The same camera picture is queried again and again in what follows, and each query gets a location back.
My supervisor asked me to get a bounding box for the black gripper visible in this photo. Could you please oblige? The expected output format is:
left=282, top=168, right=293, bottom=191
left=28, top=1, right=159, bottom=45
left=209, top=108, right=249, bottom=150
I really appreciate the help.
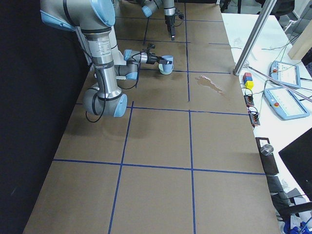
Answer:
left=164, top=14, right=176, bottom=40
left=146, top=54, right=172, bottom=65

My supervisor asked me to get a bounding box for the black Huawei monitor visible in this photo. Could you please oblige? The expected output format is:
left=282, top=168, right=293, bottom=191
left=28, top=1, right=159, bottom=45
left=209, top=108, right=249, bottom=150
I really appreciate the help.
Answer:
left=279, top=129, right=312, bottom=200

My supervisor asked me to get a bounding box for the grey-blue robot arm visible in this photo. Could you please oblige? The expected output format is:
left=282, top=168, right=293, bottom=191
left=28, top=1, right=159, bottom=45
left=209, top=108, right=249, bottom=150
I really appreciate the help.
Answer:
left=40, top=0, right=173, bottom=117
left=131, top=0, right=178, bottom=41

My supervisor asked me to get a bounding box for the blue-grey plastic cup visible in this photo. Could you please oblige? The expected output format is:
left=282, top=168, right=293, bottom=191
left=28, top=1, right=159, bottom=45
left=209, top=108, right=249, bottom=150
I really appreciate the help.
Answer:
left=162, top=55, right=174, bottom=65

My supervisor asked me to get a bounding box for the near blue teach pendant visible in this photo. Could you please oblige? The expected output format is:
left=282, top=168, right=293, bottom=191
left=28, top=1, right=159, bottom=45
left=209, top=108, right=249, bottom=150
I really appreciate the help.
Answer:
left=264, top=88, right=310, bottom=120

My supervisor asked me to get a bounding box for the aluminium frame post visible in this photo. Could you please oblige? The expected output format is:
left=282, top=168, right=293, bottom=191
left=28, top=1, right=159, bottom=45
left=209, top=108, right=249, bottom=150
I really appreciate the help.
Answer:
left=233, top=0, right=277, bottom=76

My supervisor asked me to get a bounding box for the blue teach pendant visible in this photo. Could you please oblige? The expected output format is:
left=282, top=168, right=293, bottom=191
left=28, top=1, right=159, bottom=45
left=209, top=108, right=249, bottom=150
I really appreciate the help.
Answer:
left=264, top=88, right=310, bottom=120
left=269, top=60, right=301, bottom=88

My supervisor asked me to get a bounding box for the cardboard box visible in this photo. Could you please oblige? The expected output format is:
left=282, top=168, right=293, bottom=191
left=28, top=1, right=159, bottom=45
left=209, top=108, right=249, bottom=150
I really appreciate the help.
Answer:
left=288, top=19, right=312, bottom=60

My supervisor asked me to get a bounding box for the far blue teach pendant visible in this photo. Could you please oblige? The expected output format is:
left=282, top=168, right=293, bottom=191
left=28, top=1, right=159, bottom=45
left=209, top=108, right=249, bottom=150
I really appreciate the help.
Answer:
left=269, top=60, right=301, bottom=88

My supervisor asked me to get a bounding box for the light green ceramic bowl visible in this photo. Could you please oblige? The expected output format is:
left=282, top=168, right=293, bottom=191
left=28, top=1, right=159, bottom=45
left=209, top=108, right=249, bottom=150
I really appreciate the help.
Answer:
left=158, top=64, right=174, bottom=75

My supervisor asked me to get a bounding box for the black box under tumbler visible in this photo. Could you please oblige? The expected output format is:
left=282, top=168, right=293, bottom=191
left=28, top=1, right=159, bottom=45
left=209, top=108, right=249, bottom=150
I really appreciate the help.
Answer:
left=255, top=137, right=279, bottom=176

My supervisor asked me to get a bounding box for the yellow block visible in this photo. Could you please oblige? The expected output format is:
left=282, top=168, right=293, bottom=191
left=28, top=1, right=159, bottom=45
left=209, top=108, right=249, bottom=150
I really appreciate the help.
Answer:
left=244, top=80, right=254, bottom=90

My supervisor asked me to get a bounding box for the blue block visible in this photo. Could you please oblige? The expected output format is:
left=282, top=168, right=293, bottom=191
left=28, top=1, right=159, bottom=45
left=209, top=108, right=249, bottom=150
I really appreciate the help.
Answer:
left=243, top=76, right=253, bottom=83

